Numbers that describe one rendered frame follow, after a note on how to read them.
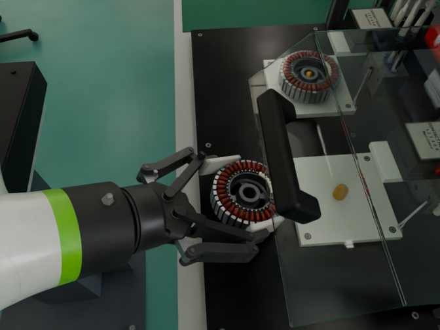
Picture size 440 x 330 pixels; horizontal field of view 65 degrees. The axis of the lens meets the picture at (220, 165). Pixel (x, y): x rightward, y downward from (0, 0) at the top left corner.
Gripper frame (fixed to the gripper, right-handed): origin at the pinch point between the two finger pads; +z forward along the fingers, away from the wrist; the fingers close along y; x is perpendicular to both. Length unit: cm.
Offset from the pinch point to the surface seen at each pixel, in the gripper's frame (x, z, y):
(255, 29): 8.6, 23.9, -35.7
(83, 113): -80, 26, -107
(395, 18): 26.2, 26.5, -12.0
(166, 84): -59, 63, -104
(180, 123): -6.3, 2.5, -21.8
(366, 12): 24.9, 21.6, -14.2
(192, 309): -12.9, -9.2, 9.0
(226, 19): 6, 23, -45
